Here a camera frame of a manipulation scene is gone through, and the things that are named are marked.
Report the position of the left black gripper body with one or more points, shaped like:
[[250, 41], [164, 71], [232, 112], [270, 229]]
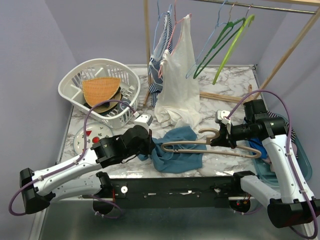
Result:
[[145, 148]]

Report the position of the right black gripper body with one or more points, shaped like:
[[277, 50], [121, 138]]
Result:
[[237, 132]]

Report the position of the beige wooden hanger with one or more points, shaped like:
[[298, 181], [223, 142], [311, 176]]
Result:
[[207, 142]]

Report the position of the teal blue tank top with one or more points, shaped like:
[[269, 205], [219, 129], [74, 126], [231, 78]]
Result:
[[174, 163]]

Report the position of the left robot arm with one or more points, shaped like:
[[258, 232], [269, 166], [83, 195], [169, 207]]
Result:
[[41, 187]]

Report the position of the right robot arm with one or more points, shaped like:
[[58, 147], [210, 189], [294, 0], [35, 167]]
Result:
[[294, 203]]

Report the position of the white tank top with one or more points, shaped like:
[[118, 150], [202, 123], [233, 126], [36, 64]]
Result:
[[178, 104]]

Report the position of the dark green plastic hanger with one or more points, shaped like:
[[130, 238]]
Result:
[[229, 29]]

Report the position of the lime green hanger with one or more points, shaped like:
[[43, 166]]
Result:
[[239, 35]]

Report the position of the bright blue garment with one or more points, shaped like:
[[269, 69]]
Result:
[[257, 144]]

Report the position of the pink garment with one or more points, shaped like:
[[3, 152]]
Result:
[[269, 162]]

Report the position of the dark plates in basket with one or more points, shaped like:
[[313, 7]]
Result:
[[108, 107]]

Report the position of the watermelon pattern plate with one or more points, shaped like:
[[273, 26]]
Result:
[[94, 132]]

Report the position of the teal plastic bin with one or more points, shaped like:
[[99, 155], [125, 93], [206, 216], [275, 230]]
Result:
[[263, 169]]

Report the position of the black white striped garment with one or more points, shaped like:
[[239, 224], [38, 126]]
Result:
[[293, 135]]

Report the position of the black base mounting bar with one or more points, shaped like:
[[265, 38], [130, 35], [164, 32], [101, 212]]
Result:
[[173, 192]]

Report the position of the orange woven mat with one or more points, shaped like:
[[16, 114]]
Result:
[[100, 89]]

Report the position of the white plastic laundry basket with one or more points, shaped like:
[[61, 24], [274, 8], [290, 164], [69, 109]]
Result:
[[70, 87]]

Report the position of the blue striped garment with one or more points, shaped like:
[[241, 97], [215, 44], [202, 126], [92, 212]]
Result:
[[156, 57]]

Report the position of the wooden clothes rack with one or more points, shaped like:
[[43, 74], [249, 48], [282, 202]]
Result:
[[286, 55]]

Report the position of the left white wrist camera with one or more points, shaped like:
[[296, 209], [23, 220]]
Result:
[[144, 120]]

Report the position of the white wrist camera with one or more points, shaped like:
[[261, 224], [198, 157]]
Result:
[[144, 120], [221, 117]]

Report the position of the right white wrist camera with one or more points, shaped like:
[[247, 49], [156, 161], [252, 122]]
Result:
[[221, 117]]

